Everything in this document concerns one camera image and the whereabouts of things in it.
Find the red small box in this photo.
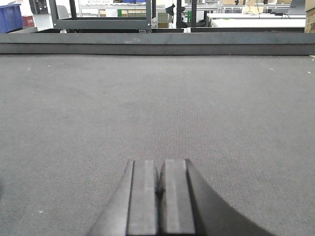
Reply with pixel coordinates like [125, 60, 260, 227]
[22, 15, 35, 27]

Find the dark metal frame cart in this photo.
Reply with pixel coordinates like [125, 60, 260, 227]
[49, 0, 152, 31]

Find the white background workbench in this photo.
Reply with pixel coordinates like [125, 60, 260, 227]
[207, 13, 306, 28]

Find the dark raised table edge board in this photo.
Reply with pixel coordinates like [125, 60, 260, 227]
[0, 32, 315, 56]

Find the blue plastic crate background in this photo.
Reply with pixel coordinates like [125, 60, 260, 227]
[0, 3, 23, 33]

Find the dark grey table mat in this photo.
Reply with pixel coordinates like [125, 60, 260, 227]
[0, 55, 315, 236]

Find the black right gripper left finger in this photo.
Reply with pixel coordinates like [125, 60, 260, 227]
[87, 160, 158, 236]

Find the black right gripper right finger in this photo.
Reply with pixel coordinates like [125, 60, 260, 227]
[159, 159, 271, 236]

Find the cardboard box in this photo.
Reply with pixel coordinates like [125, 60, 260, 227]
[305, 0, 315, 33]

